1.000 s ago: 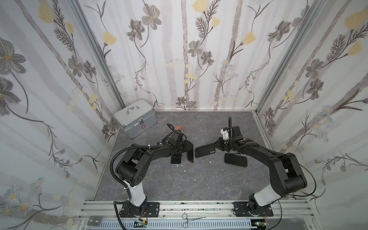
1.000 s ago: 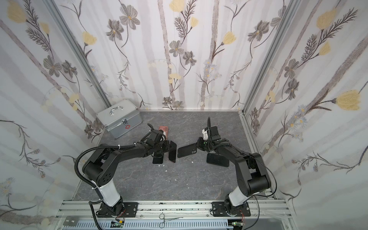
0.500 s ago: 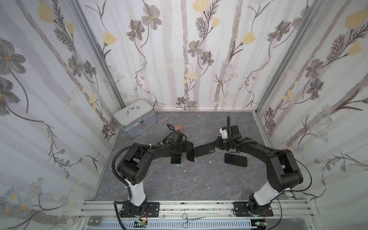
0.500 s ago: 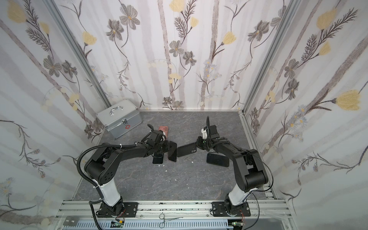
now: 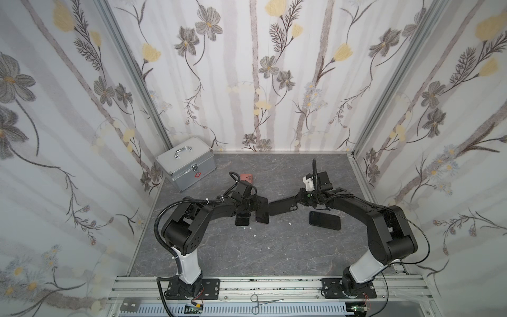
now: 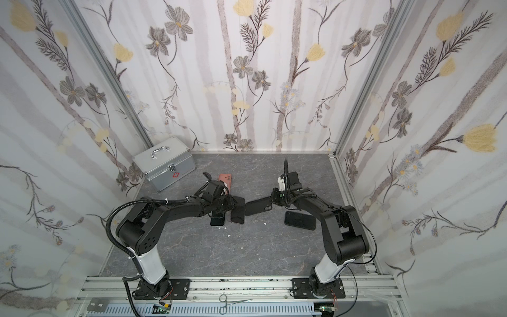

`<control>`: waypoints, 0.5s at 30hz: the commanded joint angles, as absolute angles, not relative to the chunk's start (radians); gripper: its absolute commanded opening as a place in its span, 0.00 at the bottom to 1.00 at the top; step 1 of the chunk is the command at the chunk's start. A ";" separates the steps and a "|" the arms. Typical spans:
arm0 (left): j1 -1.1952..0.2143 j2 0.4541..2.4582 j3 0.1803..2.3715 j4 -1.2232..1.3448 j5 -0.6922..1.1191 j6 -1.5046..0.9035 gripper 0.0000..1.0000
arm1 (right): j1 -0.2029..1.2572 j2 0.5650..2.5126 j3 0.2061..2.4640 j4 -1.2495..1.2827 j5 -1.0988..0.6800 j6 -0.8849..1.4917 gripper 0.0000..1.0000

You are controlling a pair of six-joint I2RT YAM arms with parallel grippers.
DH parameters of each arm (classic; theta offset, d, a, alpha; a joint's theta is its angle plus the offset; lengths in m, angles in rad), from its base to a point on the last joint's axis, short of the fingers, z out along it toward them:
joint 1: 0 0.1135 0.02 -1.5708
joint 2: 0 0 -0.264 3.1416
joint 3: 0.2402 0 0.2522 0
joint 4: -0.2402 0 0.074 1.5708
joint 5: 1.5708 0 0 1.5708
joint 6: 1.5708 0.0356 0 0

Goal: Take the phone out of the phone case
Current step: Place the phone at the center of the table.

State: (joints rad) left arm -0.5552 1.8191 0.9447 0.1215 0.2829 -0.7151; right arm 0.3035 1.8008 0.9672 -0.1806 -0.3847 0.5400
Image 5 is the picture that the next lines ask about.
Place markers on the white perforated cable tray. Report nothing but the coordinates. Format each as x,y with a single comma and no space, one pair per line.
273,309

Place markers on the metal forceps scissors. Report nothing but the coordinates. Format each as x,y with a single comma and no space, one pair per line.
257,304

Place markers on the aluminium corner frame post left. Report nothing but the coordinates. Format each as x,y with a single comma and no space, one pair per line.
132,67

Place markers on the black phone case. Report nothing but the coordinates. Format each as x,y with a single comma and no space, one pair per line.
282,206

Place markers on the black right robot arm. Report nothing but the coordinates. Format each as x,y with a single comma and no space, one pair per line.
389,234

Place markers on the phone with black screen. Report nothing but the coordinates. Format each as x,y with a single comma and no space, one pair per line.
242,219

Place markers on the silver aluminium case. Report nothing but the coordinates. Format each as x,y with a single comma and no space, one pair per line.
187,163

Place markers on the aluminium corner frame post right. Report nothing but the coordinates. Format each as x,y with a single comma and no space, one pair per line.
421,35

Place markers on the aluminium corner frame post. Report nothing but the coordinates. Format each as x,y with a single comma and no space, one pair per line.
132,67
421,35

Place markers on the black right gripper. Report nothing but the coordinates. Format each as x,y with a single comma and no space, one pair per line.
300,195

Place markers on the pink phone case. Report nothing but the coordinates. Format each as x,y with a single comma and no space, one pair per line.
247,177

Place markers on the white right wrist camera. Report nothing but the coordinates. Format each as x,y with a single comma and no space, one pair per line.
309,182

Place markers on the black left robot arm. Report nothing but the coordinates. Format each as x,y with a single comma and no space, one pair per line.
180,227

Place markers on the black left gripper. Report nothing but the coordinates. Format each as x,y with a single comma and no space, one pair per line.
253,203

